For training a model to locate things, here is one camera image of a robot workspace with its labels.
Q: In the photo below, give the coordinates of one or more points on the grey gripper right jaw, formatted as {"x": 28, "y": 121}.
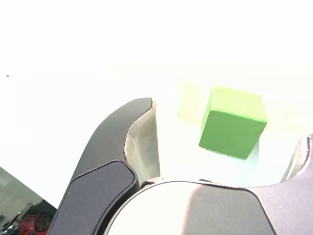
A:
{"x": 232, "y": 210}

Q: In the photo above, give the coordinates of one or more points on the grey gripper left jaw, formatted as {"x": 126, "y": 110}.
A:
{"x": 102, "y": 171}

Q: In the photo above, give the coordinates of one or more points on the green cube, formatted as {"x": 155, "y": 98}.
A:
{"x": 232, "y": 129}

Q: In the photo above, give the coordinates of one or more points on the red metal object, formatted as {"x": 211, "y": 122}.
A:
{"x": 31, "y": 224}

